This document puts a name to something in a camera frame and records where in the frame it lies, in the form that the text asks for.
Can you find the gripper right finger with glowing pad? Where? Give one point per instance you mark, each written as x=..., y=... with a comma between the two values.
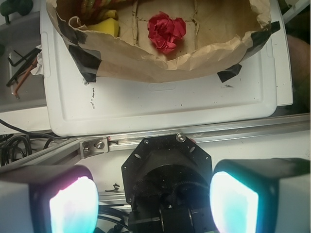
x=261, y=195

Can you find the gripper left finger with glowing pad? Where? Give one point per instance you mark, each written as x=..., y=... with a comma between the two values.
x=48, y=199

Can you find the black octagonal mounting plate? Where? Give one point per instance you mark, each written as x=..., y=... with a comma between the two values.
x=168, y=190

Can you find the black allen keys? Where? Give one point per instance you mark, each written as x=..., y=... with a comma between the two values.
x=26, y=61

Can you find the brown paper bag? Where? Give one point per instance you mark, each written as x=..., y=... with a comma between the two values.
x=220, y=34

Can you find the yellow sponge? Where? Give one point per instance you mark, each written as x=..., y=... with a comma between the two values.
x=109, y=26

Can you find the red crumpled paper flower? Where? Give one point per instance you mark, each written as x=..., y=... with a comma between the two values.
x=165, y=32

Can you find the green plastic object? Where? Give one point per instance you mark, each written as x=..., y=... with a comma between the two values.
x=22, y=7

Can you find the aluminium frame rail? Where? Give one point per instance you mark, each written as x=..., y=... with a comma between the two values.
x=288, y=131

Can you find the metal corner bracket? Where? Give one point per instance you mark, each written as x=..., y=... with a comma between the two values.
x=93, y=146

